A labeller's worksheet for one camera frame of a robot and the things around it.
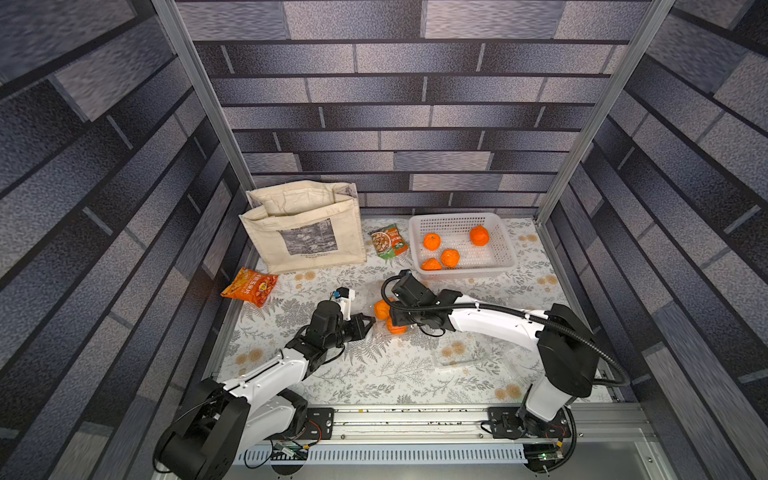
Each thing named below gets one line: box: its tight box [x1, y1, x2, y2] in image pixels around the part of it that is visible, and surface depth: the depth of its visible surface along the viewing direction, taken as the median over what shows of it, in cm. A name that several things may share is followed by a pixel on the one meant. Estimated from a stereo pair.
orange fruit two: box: [420, 258, 442, 271], surface depth 99 cm
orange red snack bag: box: [220, 267, 278, 308], surface depth 97 cm
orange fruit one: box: [469, 225, 490, 247], surface depth 111 cm
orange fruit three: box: [423, 232, 441, 251], surface depth 110 cm
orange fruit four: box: [440, 248, 461, 268], surface depth 103 cm
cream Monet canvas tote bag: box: [239, 180, 367, 274], surface depth 94 cm
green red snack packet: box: [368, 223, 409, 260], surface depth 112 cm
